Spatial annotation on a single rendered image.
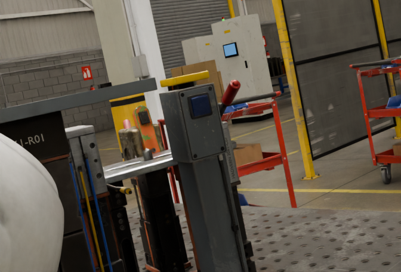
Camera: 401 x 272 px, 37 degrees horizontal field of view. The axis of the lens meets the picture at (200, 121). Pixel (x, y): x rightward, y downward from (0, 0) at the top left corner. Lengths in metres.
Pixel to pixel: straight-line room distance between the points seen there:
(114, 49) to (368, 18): 3.48
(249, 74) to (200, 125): 10.43
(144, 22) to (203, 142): 4.32
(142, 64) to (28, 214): 4.78
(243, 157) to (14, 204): 3.08
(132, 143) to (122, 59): 6.99
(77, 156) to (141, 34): 4.21
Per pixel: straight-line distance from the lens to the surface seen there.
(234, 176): 1.14
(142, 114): 1.42
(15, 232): 0.39
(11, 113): 0.80
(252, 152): 3.48
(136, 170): 1.17
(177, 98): 0.91
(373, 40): 6.73
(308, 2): 5.88
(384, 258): 1.35
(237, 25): 11.40
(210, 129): 0.93
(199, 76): 0.93
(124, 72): 8.38
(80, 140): 1.01
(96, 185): 1.03
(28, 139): 0.83
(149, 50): 5.20
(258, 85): 11.41
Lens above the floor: 1.16
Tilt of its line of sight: 5 degrees down
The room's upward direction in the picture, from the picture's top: 12 degrees counter-clockwise
